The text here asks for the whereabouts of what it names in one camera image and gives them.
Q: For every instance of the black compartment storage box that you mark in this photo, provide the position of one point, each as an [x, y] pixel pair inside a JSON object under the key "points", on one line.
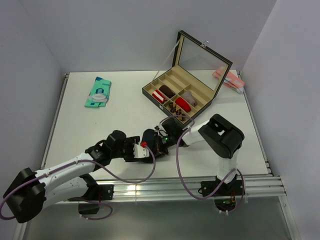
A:
{"points": [[193, 63]]}

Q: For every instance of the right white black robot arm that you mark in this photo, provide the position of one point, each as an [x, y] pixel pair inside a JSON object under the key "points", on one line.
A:
{"points": [[224, 138]]}

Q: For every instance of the grey rolled sock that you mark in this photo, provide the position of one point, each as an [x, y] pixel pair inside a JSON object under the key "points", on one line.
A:
{"points": [[188, 97]]}

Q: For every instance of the aluminium frame rail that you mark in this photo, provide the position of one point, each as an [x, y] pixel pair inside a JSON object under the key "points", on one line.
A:
{"points": [[166, 189]]}

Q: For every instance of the brown argyle rolled sock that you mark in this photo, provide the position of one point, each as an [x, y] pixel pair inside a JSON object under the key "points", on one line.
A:
{"points": [[176, 111]]}

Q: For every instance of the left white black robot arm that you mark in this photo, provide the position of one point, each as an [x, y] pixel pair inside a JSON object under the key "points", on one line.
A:
{"points": [[32, 191]]}

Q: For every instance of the red white striped rolled sock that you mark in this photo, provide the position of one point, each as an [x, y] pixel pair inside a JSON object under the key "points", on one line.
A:
{"points": [[159, 96]]}

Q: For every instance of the mint green sock pair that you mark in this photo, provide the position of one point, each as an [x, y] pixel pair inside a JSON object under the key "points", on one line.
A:
{"points": [[99, 94]]}

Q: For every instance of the pink sock pair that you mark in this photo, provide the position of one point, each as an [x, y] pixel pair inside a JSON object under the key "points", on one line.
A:
{"points": [[231, 81]]}

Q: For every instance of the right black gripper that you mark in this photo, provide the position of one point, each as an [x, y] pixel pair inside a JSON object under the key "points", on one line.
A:
{"points": [[162, 151]]}

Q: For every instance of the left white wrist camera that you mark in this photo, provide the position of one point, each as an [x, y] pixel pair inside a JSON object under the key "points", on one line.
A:
{"points": [[140, 152]]}

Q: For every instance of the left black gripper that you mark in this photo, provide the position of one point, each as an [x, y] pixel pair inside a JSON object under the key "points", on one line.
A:
{"points": [[131, 140]]}

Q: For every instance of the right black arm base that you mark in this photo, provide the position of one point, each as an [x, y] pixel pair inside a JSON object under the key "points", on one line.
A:
{"points": [[233, 193]]}

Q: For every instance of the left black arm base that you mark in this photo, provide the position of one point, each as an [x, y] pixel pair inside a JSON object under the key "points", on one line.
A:
{"points": [[94, 200]]}

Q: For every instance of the navy patterned sock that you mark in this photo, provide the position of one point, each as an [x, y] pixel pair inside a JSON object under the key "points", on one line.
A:
{"points": [[151, 139]]}

